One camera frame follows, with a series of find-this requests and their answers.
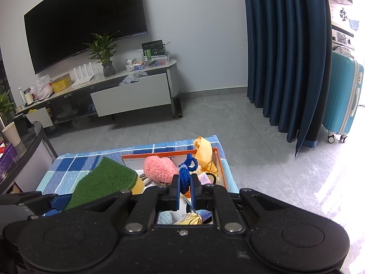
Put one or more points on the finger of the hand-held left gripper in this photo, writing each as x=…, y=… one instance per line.
x=61, y=200
x=52, y=213

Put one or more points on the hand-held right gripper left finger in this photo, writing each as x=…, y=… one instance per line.
x=175, y=189

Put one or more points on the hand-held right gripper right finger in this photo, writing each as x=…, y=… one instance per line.
x=195, y=190

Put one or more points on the black hair band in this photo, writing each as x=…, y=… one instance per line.
x=214, y=177

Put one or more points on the pink fluffy scrunchie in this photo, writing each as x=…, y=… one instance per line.
x=159, y=168

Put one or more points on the yellow striped towel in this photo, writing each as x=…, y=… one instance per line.
x=189, y=219

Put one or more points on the teal fluffy scrunchie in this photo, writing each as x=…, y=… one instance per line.
x=165, y=218

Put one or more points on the orange cloth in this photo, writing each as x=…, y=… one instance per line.
x=205, y=154

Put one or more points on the white box with orange rim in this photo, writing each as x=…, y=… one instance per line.
x=132, y=164

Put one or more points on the green and yellow sponge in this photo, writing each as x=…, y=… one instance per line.
x=105, y=177

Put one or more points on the blue checkered blanket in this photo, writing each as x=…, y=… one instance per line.
x=71, y=165

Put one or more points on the dark curved side table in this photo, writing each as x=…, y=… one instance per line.
x=31, y=145

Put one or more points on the purple tray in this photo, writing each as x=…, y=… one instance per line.
x=7, y=159

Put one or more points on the pile of small boxes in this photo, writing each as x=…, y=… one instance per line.
x=3, y=148

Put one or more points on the black rolled mat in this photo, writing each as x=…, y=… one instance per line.
x=179, y=111

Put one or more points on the beige cup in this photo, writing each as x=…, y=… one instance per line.
x=12, y=134

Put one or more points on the large white cabinet drawer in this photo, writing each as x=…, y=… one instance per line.
x=131, y=94

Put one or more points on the long grey television cabinet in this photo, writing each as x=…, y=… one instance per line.
x=174, y=82

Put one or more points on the white jar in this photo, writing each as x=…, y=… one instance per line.
x=29, y=97

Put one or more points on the white slim bottle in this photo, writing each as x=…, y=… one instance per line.
x=21, y=97

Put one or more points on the leafy green potted plant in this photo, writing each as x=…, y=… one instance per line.
x=5, y=102

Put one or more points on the white plastic bag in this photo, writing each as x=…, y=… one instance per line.
x=42, y=88

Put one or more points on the yellow cardboard box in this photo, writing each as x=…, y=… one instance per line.
x=61, y=85

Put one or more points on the clear plastic bag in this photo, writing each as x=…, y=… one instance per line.
x=132, y=78

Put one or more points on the white router with antennas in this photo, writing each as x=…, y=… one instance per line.
x=82, y=81

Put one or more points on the pile of small desk items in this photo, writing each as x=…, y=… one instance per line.
x=148, y=64

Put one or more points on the potted plant in dark vase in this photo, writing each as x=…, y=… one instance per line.
x=108, y=70

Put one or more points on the green and black box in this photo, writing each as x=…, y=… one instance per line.
x=152, y=48

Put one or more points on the dark blue curtain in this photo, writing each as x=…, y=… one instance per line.
x=285, y=48

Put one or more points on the teal suitcase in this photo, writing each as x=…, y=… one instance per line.
x=342, y=91

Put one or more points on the black wall television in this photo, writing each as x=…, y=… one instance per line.
x=85, y=20

